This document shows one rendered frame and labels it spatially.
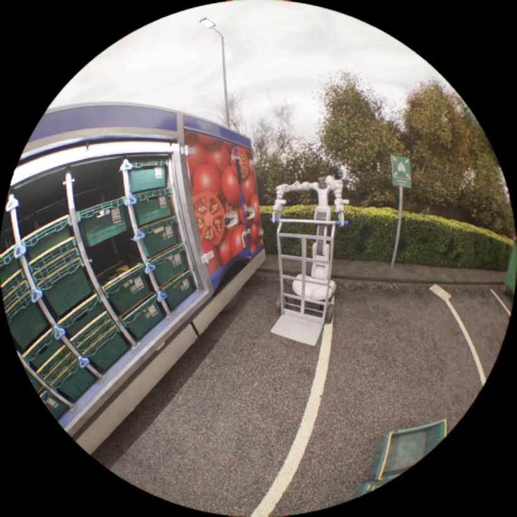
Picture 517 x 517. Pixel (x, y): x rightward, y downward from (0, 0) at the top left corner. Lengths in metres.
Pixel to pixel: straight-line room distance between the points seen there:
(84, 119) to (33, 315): 1.19
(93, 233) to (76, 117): 0.80
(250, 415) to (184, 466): 0.81
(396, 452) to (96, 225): 2.76
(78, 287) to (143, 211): 0.76
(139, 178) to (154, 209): 0.30
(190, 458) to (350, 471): 1.20
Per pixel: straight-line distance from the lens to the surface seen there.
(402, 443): 1.84
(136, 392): 1.58
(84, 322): 1.35
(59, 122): 1.34
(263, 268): 3.17
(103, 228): 1.28
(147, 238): 1.39
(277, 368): 1.71
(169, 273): 1.53
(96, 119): 1.35
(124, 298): 1.36
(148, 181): 1.47
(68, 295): 1.29
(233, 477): 1.61
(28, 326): 1.41
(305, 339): 1.90
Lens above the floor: 1.53
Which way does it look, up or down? 24 degrees down
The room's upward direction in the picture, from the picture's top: 7 degrees counter-clockwise
